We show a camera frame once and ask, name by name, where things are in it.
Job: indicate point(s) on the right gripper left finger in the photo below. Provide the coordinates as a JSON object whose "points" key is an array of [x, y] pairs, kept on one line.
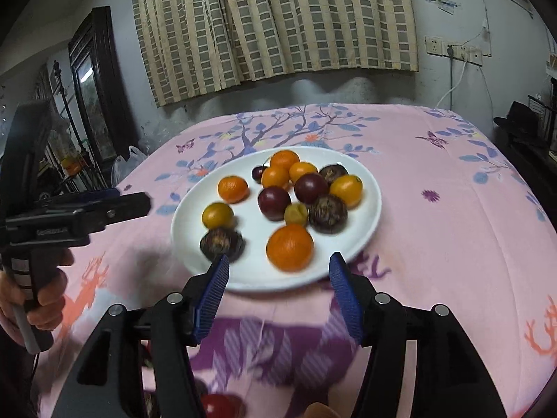
{"points": [[106, 378]]}

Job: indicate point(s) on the clear plastic bag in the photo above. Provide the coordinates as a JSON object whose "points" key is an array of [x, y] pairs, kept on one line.
{"points": [[123, 167]]}

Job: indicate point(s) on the yellow kumquat on plate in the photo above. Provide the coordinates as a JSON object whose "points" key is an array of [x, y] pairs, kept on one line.
{"points": [[218, 214]]}

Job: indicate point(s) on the dark chestnut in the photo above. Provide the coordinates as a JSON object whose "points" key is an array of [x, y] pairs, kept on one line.
{"points": [[332, 171]]}

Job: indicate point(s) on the dark mangosteen back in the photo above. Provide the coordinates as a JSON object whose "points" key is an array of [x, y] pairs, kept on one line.
{"points": [[222, 241]]}

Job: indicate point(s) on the orange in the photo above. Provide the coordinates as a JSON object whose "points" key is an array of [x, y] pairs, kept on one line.
{"points": [[275, 176], [299, 169], [349, 188]]}

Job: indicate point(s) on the left hand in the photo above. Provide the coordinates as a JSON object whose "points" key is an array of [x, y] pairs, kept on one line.
{"points": [[47, 316]]}

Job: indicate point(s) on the dark framed mirror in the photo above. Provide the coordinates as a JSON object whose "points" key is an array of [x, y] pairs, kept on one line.
{"points": [[98, 83]]}

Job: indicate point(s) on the dark red plum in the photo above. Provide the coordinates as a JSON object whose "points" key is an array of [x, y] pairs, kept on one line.
{"points": [[310, 187]]}

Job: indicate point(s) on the dark mangosteen front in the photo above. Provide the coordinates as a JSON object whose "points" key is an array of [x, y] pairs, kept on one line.
{"points": [[328, 214]]}

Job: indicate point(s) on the red cherry tomato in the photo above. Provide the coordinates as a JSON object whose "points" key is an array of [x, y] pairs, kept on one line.
{"points": [[222, 406]]}

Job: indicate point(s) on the small yellow-green longan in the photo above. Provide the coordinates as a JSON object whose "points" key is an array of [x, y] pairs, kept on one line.
{"points": [[296, 214]]}

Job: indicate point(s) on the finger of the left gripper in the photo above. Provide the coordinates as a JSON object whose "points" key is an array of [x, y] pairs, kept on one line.
{"points": [[80, 197], [98, 214]]}

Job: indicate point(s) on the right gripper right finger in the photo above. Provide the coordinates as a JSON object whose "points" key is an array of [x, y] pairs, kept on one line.
{"points": [[422, 363]]}

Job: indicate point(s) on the dark red cherry with stem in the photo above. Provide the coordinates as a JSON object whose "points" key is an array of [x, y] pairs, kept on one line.
{"points": [[258, 172]]}

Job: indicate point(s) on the large mandarin on plate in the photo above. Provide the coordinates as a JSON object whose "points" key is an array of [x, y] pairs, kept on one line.
{"points": [[290, 248]]}

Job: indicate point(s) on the dark purple plum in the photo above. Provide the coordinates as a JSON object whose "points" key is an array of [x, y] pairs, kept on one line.
{"points": [[273, 201]]}

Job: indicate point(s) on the checkered beige curtain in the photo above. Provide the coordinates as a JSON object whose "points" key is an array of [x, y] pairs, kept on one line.
{"points": [[195, 47]]}

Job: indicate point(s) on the white oval plate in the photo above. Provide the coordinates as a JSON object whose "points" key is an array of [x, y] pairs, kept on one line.
{"points": [[253, 272]]}

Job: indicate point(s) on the white power strip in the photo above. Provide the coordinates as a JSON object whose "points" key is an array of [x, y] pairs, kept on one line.
{"points": [[457, 50]]}

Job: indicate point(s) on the dark mangosteen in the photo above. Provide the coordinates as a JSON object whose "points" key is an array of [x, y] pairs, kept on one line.
{"points": [[328, 214], [222, 241]]}

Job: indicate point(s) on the mandarin on plate left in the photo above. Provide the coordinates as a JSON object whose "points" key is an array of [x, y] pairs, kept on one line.
{"points": [[233, 189]]}

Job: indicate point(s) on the mandarin on plate back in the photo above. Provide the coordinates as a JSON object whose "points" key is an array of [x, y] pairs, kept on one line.
{"points": [[284, 159]]}

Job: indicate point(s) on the pink deer tablecloth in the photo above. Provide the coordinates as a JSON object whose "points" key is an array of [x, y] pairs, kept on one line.
{"points": [[459, 226]]}

